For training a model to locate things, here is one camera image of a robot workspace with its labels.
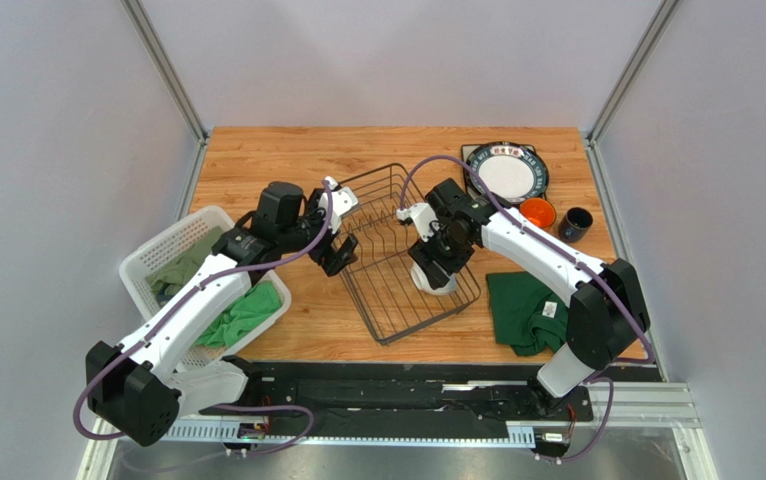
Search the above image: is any white ribbed bowl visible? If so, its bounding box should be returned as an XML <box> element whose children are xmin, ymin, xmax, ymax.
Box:
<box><xmin>410</xmin><ymin>263</ymin><xmax>457</xmax><ymax>296</ymax></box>

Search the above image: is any white green-rimmed round plate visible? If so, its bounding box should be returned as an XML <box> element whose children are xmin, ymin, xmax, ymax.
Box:
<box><xmin>463</xmin><ymin>158</ymin><xmax>550</xmax><ymax>206</ymax></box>

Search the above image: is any orange mug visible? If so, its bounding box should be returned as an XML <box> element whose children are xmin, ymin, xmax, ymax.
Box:
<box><xmin>519</xmin><ymin>197</ymin><xmax>557</xmax><ymax>229</ymax></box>

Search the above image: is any dark blue mug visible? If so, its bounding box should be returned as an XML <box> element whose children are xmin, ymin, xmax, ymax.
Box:
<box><xmin>557</xmin><ymin>207</ymin><xmax>594</xmax><ymax>243</ymax></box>

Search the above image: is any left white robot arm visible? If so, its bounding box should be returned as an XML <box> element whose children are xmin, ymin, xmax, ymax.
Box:
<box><xmin>72</xmin><ymin>178</ymin><xmax>359</xmax><ymax>446</ymax></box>

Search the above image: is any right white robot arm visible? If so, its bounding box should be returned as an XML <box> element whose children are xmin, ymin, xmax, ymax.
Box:
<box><xmin>396</xmin><ymin>179</ymin><xmax>651</xmax><ymax>398</ymax></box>

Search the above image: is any square floral plate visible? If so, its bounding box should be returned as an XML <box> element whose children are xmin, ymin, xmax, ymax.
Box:
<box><xmin>461</xmin><ymin>141</ymin><xmax>542</xmax><ymax>170</ymax></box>

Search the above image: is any dark green folded cloth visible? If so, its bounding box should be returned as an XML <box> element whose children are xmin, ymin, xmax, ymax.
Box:
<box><xmin>486</xmin><ymin>272</ymin><xmax>568</xmax><ymax>357</ymax></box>

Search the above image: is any bright green towel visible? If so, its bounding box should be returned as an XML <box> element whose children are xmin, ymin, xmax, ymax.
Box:
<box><xmin>194</xmin><ymin>282</ymin><xmax>283</xmax><ymax>349</ymax></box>

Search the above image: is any white plastic basket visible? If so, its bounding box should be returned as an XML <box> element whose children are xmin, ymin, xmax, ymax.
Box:
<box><xmin>119</xmin><ymin>205</ymin><xmax>292</xmax><ymax>371</ymax></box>

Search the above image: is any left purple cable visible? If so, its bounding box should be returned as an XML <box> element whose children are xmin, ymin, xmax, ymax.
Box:
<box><xmin>72</xmin><ymin>176</ymin><xmax>336</xmax><ymax>458</ymax></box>

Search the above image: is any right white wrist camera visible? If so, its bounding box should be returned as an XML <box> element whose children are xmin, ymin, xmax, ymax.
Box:
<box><xmin>396</xmin><ymin>202</ymin><xmax>439</xmax><ymax>242</ymax></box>

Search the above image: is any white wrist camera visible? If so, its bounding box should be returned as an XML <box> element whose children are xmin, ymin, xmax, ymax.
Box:
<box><xmin>319</xmin><ymin>176</ymin><xmax>360</xmax><ymax>234</ymax></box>
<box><xmin>396</xmin><ymin>202</ymin><xmax>439</xmax><ymax>242</ymax></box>

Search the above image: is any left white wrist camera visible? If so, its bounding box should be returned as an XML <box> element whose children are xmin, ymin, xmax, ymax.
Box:
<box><xmin>319</xmin><ymin>176</ymin><xmax>360</xmax><ymax>234</ymax></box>

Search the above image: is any black wire dish rack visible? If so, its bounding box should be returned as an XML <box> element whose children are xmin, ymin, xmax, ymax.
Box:
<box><xmin>339</xmin><ymin>163</ymin><xmax>482</xmax><ymax>345</ymax></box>

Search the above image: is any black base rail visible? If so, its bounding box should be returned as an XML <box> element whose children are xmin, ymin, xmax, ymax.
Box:
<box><xmin>136</xmin><ymin>359</ymin><xmax>664</xmax><ymax>444</ymax></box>

